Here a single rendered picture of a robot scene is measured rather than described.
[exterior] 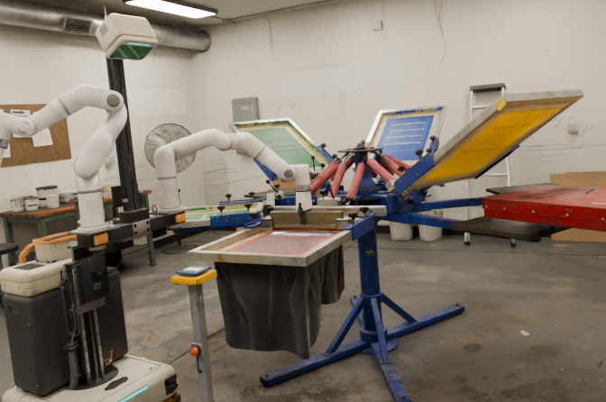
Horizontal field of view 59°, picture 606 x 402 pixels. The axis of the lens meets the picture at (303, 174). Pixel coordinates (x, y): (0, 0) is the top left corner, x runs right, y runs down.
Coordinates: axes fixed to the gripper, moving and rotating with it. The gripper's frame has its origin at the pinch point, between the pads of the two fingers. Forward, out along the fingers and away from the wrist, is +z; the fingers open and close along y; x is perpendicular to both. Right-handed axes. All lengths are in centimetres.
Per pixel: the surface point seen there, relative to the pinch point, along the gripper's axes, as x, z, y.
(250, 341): -7, 45, 49
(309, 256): 29, 3, 56
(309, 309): 21, 30, 43
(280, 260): 18, 4, 60
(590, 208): 128, -9, 15
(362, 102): -117, -69, -413
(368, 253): 3, 38, -79
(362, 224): 30.3, 2.4, -1.4
